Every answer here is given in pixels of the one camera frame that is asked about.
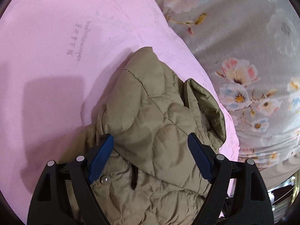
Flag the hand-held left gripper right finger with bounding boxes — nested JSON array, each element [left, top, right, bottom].
[[187, 133, 275, 225]]

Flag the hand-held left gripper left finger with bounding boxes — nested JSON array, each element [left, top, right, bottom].
[[27, 134, 114, 225]]

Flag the khaki quilted jacket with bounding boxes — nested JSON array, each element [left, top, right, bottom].
[[67, 47, 227, 225]]

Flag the white satin cloth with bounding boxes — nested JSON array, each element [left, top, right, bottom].
[[267, 170, 300, 193]]

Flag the pink bed sheet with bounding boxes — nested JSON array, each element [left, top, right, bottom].
[[0, 0, 241, 224]]

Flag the grey floral bed sheet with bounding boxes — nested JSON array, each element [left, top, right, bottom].
[[141, 0, 300, 190]]

